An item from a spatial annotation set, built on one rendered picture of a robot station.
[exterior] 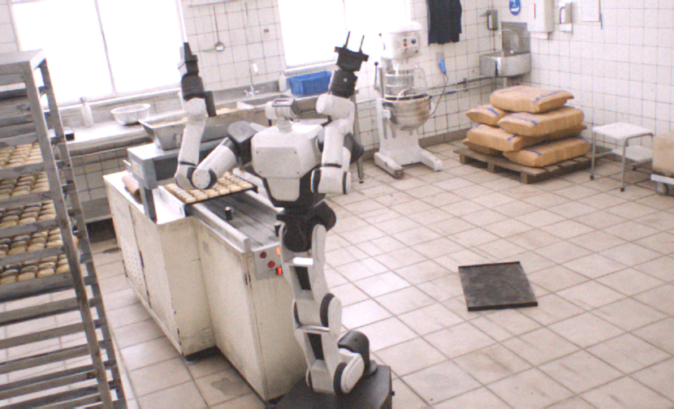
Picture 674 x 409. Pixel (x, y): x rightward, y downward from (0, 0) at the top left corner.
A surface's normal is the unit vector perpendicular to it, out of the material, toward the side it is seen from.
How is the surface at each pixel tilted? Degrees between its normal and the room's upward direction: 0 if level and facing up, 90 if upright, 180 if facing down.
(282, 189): 90
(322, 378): 92
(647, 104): 90
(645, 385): 0
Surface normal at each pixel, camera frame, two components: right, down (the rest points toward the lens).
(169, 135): 0.48, 0.61
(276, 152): -0.42, 0.33
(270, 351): 0.48, 0.23
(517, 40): -0.90, 0.22
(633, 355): -0.11, -0.94
